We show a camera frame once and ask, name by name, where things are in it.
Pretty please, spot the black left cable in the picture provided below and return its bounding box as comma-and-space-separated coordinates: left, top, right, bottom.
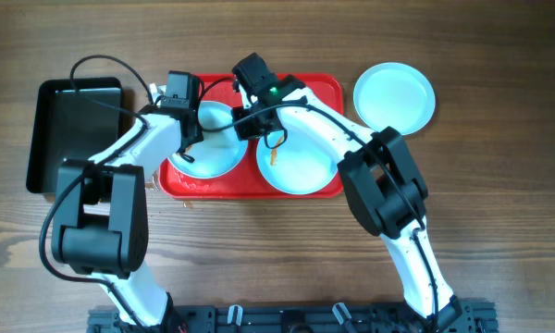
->
38, 54, 158, 333

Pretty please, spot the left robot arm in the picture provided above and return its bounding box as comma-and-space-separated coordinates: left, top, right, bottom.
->
39, 71, 204, 332

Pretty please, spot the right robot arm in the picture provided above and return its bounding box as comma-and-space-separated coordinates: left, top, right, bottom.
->
232, 53, 460, 332

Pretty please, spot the white plate top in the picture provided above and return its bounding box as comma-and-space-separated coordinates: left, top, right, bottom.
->
168, 101, 248, 179

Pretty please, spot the red plastic tray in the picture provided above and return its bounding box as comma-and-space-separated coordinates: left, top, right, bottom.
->
157, 73, 344, 200

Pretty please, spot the white plate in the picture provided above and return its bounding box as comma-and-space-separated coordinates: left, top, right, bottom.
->
168, 101, 248, 179
352, 62, 437, 135
255, 129, 337, 195

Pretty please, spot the black rectangular water basin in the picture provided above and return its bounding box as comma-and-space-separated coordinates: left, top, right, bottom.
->
26, 77, 123, 194

